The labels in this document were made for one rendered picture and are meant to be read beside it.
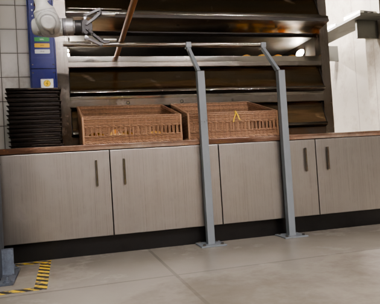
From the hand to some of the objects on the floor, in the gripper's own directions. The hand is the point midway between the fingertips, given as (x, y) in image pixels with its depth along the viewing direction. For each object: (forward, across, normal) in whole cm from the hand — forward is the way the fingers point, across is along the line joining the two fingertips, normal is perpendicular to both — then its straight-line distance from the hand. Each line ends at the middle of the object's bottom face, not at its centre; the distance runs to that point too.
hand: (113, 27), depth 241 cm
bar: (+37, +120, -6) cm, 126 cm away
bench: (+54, +120, -28) cm, 134 cm away
